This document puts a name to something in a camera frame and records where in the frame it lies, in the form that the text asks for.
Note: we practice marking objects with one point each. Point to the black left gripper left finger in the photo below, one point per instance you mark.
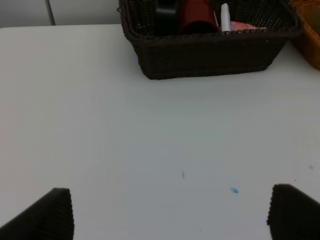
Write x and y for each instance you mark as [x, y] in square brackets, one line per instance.
[49, 218]

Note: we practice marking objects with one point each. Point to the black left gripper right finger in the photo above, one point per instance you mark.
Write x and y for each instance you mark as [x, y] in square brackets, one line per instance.
[293, 215]

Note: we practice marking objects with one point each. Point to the pink dish soap bottle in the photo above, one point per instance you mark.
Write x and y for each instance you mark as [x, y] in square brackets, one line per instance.
[240, 26]

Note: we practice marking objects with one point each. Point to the white marker with red caps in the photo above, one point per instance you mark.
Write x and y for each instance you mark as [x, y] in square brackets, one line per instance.
[225, 18]

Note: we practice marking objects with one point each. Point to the red plastic cup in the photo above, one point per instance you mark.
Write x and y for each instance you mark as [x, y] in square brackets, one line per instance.
[197, 17]

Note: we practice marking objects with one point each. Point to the dark green pump bottle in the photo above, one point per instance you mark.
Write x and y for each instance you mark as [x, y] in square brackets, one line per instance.
[166, 12]

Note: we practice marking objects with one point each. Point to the dark brown wicker basket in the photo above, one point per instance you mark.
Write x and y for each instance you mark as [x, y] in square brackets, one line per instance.
[275, 22]

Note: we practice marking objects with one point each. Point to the orange wicker basket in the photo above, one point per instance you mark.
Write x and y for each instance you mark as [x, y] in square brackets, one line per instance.
[308, 43]

